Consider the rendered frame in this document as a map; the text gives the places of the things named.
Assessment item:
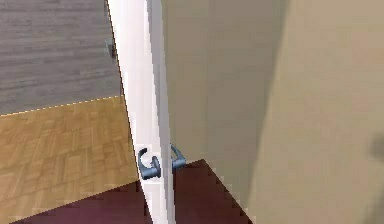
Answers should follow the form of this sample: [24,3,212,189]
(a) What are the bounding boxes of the blue-grey door handle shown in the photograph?
[137,147,162,181]
[170,143,187,171]

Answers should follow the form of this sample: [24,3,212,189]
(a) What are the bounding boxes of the white room door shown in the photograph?
[106,0,177,224]

